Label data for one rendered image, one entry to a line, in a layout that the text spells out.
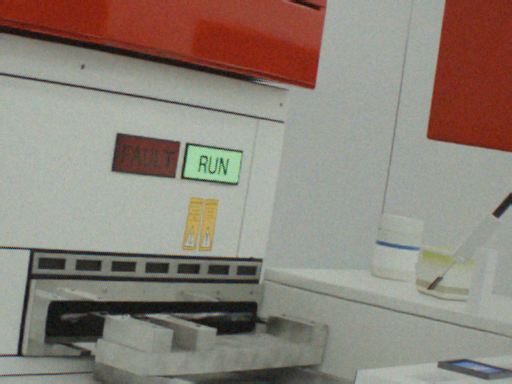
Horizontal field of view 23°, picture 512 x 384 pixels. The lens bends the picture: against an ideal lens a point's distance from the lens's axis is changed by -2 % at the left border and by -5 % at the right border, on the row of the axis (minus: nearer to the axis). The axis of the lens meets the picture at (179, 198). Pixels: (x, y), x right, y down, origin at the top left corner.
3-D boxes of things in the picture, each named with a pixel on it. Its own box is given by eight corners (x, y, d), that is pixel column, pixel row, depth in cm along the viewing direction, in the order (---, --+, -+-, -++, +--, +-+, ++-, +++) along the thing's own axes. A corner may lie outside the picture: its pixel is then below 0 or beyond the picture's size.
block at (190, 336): (146, 337, 162) (150, 314, 162) (165, 337, 165) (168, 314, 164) (195, 351, 157) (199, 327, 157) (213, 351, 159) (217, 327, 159)
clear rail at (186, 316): (55, 321, 157) (57, 310, 157) (247, 319, 185) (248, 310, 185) (63, 324, 156) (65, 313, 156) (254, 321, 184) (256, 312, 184)
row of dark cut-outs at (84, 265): (28, 272, 154) (31, 252, 154) (255, 278, 187) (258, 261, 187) (32, 273, 153) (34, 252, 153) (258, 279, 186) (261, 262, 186)
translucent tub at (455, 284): (412, 290, 184) (420, 244, 183) (452, 294, 187) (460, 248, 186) (441, 299, 177) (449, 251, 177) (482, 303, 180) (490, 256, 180)
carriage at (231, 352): (94, 361, 155) (97, 338, 155) (275, 353, 183) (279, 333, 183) (142, 377, 150) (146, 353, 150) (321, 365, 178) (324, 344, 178)
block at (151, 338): (102, 338, 156) (105, 314, 156) (121, 338, 158) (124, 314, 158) (150, 353, 151) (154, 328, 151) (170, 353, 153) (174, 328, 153)
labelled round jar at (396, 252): (361, 273, 199) (371, 212, 198) (385, 274, 204) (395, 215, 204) (399, 282, 194) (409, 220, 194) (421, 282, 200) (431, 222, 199)
